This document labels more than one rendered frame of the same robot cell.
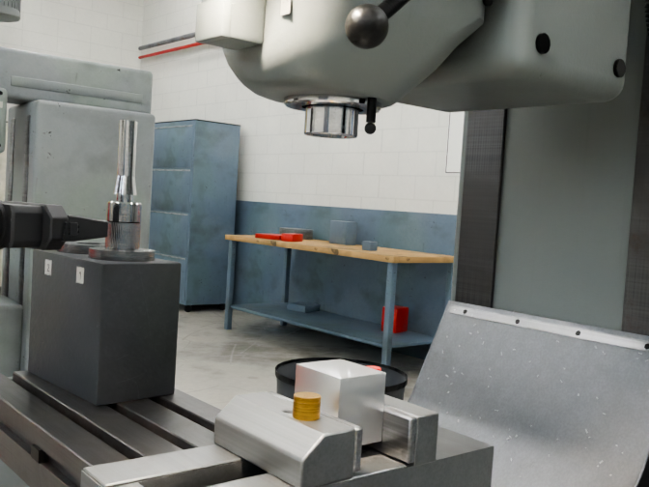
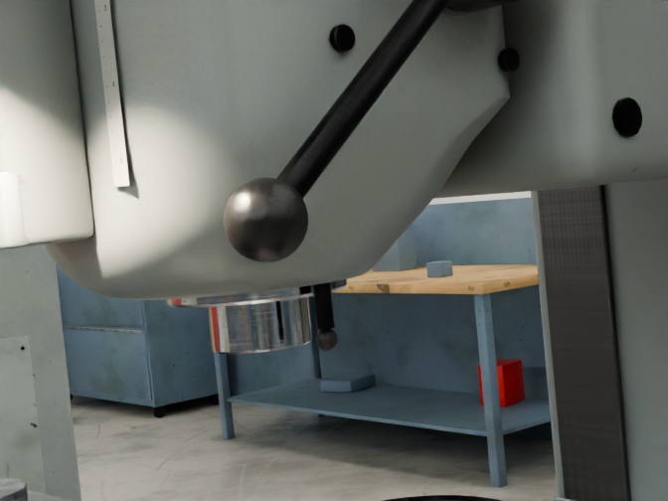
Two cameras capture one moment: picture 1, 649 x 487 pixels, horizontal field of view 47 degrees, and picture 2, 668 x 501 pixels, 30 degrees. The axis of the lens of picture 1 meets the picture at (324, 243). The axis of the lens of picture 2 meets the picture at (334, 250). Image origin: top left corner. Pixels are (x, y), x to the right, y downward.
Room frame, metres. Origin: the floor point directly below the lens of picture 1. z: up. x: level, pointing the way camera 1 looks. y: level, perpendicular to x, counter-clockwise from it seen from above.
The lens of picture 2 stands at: (0.08, -0.06, 1.35)
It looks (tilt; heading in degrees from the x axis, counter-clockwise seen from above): 3 degrees down; 2
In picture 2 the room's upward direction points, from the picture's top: 6 degrees counter-clockwise
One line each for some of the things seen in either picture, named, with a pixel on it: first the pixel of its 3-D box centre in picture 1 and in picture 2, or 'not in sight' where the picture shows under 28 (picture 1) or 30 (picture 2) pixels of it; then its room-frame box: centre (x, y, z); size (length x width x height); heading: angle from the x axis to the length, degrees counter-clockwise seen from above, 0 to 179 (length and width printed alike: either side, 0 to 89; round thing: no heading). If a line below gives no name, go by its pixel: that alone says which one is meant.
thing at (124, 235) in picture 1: (123, 228); not in sight; (1.05, 0.28, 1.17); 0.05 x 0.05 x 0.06
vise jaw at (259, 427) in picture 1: (284, 435); not in sight; (0.61, 0.02, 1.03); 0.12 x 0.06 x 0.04; 39
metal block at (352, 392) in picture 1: (338, 402); not in sight; (0.64, -0.02, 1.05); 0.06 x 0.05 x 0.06; 39
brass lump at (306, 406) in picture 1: (306, 406); not in sight; (0.59, 0.01, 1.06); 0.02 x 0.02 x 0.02
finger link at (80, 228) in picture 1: (88, 228); not in sight; (0.93, 0.29, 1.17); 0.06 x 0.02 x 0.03; 144
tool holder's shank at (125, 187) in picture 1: (126, 161); not in sight; (1.05, 0.28, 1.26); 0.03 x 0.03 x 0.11
